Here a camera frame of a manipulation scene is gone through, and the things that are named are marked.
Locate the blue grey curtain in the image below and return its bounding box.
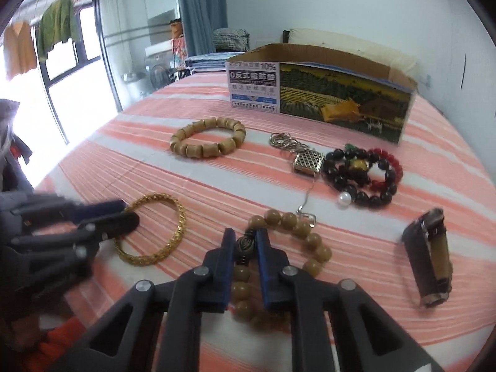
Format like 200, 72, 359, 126
179, 0, 228, 56

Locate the orange hanging garment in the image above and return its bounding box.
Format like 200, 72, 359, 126
3, 21, 37, 80

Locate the white pearl bead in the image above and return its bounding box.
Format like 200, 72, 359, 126
337, 192, 353, 207

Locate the gold chain bangle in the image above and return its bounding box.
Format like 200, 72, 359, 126
113, 192, 188, 267

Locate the silver pendant keychain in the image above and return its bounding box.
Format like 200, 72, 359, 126
269, 133, 325, 228

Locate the cylinder wooden bead bracelet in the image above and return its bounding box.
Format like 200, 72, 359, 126
169, 116, 247, 160

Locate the round brown bead bracelet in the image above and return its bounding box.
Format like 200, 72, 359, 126
230, 208, 334, 323

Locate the pink striped bed sheet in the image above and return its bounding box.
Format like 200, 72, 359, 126
32, 70, 496, 372

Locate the red bead bracelet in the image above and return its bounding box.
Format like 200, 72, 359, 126
365, 146, 405, 194

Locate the folded checked cloth pile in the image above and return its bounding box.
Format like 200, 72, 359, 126
213, 28, 250, 52

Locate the black bead bracelet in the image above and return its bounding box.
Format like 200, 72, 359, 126
321, 147, 400, 208

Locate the printed cardboard box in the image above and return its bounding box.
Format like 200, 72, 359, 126
225, 44, 417, 144

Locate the white wardrobe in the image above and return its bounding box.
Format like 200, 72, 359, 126
420, 14, 495, 174

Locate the green hanging garment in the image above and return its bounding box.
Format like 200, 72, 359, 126
35, 0, 81, 62

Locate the black framed glass door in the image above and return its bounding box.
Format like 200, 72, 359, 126
91, 0, 126, 113

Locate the cream headboard pillow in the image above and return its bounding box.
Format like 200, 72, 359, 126
287, 28, 417, 74

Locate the folded blue striped blanket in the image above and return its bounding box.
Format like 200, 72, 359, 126
185, 52, 241, 74

